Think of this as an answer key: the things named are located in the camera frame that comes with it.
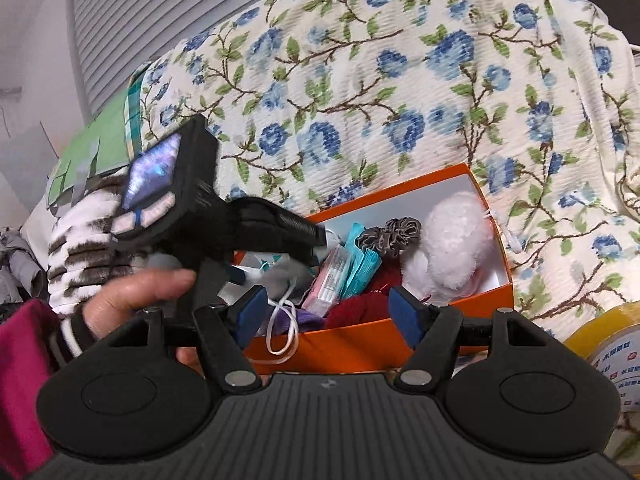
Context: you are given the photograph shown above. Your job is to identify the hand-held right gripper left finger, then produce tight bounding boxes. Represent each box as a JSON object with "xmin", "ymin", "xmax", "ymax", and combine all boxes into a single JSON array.
[{"xmin": 107, "ymin": 287, "xmax": 271, "ymax": 393}]

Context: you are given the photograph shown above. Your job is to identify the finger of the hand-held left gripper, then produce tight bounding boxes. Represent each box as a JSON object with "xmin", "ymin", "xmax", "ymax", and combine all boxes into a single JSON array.
[{"xmin": 225, "ymin": 196, "xmax": 332, "ymax": 268}]

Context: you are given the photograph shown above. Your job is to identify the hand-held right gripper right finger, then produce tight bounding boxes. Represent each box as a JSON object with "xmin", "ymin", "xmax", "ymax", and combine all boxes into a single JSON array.
[{"xmin": 387, "ymin": 286, "xmax": 543, "ymax": 393}]

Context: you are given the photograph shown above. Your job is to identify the dark red fluffy cloth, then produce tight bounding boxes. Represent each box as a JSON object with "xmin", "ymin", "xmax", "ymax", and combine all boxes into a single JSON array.
[{"xmin": 324, "ymin": 262, "xmax": 407, "ymax": 331}]

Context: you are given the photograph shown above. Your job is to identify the white face mask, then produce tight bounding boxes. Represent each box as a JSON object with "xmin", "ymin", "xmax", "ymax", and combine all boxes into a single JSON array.
[{"xmin": 220, "ymin": 252, "xmax": 323, "ymax": 367}]

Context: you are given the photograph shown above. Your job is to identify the purple cloth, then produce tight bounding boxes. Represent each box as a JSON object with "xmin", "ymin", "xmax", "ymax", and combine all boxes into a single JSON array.
[{"xmin": 257, "ymin": 305, "xmax": 327, "ymax": 336}]

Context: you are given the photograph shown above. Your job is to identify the teal wipes pack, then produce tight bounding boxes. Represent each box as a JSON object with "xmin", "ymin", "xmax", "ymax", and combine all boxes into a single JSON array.
[{"xmin": 340, "ymin": 222, "xmax": 385, "ymax": 301}]

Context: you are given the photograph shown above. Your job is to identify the orange box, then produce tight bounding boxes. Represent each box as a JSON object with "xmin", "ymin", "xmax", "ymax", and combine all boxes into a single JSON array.
[{"xmin": 230, "ymin": 161, "xmax": 516, "ymax": 376}]

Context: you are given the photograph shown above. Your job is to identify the pink tissue pack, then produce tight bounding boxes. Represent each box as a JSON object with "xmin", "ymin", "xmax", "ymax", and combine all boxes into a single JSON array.
[{"xmin": 300, "ymin": 244, "xmax": 357, "ymax": 317}]

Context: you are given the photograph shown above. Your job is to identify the grey satin scrunchie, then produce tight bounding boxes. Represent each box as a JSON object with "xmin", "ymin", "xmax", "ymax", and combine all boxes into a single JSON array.
[{"xmin": 356, "ymin": 215, "xmax": 425, "ymax": 261}]

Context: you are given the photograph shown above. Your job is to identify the white fluffy plush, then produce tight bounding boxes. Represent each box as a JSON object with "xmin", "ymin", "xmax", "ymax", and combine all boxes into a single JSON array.
[{"xmin": 400, "ymin": 194, "xmax": 495, "ymax": 307}]

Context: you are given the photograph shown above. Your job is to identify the person's left hand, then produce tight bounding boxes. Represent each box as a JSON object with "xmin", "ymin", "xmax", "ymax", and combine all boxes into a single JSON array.
[{"xmin": 81, "ymin": 267, "xmax": 199, "ymax": 348}]

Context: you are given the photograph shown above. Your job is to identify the green patterned pillow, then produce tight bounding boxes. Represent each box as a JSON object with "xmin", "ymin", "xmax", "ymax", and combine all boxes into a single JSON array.
[{"xmin": 46, "ymin": 65, "xmax": 153, "ymax": 213}]

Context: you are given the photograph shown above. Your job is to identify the floral blanket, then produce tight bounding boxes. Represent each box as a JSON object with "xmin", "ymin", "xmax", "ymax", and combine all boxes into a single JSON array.
[{"xmin": 135, "ymin": 0, "xmax": 640, "ymax": 461}]

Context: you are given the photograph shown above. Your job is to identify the grey clothing pile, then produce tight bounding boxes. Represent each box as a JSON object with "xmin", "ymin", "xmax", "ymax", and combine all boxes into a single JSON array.
[{"xmin": 0, "ymin": 225, "xmax": 48, "ymax": 306}]

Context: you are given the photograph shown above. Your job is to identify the white window blind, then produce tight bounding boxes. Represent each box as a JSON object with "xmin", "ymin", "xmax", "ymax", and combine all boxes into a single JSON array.
[{"xmin": 67, "ymin": 0, "xmax": 366, "ymax": 108}]

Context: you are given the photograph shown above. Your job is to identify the yellowish packing tape roll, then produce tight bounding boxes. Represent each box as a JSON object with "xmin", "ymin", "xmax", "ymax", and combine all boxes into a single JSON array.
[{"xmin": 564, "ymin": 301, "xmax": 640, "ymax": 461}]

